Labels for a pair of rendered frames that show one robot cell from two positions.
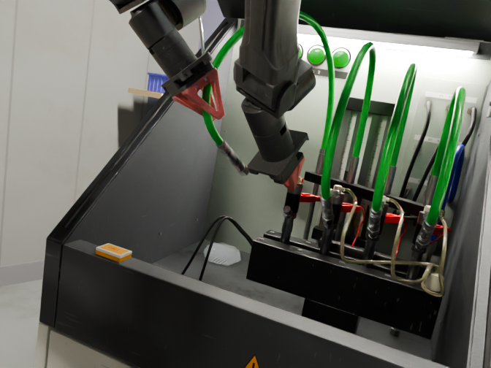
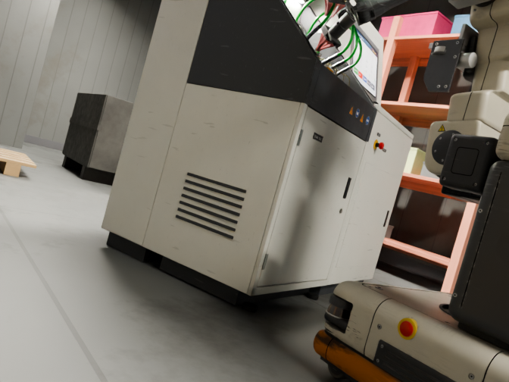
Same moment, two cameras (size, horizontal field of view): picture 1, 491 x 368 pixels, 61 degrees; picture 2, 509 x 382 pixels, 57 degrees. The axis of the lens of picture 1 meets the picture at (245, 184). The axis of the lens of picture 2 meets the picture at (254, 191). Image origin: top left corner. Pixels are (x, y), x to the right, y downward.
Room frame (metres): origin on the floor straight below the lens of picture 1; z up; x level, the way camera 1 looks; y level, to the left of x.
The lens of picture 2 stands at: (0.43, 1.99, 0.50)
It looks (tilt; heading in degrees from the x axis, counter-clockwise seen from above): 2 degrees down; 282
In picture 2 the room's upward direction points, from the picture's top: 16 degrees clockwise
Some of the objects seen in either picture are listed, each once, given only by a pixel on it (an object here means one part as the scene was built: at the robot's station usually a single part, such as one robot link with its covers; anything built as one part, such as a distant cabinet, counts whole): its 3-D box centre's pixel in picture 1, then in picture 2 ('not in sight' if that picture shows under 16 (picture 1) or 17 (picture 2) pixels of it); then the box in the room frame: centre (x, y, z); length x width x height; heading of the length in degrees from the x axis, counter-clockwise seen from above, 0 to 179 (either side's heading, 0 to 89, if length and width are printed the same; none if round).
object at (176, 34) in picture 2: not in sight; (246, 124); (1.11, -0.59, 0.75); 1.40 x 0.28 x 1.50; 69
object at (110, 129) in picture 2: not in sight; (121, 143); (2.93, -2.64, 0.41); 1.15 x 0.95 x 0.83; 140
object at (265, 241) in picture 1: (336, 294); not in sight; (0.76, -0.21, 0.91); 0.34 x 0.10 x 0.15; 69
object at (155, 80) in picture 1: (180, 87); not in sight; (2.64, 0.50, 1.27); 0.34 x 0.24 x 0.11; 138
